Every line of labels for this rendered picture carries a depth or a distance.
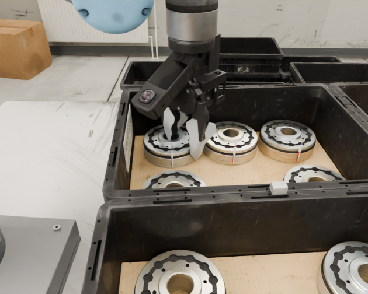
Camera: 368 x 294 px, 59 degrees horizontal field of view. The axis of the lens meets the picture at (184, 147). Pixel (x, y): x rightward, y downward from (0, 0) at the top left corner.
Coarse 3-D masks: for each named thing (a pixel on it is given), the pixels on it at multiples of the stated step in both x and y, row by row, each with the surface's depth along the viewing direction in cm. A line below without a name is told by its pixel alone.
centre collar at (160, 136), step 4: (160, 132) 61; (164, 132) 61; (180, 132) 61; (160, 136) 60; (180, 136) 60; (160, 140) 59; (164, 140) 59; (168, 140) 59; (172, 140) 59; (176, 140) 59; (180, 140) 59; (164, 144) 59; (168, 144) 59; (172, 144) 59; (176, 144) 59
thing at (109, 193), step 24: (336, 96) 60; (120, 120) 53; (360, 120) 53; (120, 144) 47; (120, 192) 39; (144, 192) 39; (168, 192) 39; (192, 192) 39; (216, 192) 39; (240, 192) 39
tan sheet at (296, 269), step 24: (144, 264) 43; (216, 264) 43; (240, 264) 43; (264, 264) 43; (288, 264) 43; (312, 264) 43; (120, 288) 40; (240, 288) 40; (264, 288) 40; (288, 288) 40; (312, 288) 40
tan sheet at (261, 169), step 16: (144, 160) 60; (208, 160) 60; (256, 160) 60; (272, 160) 60; (320, 160) 60; (144, 176) 57; (208, 176) 57; (224, 176) 57; (240, 176) 57; (256, 176) 57; (272, 176) 57
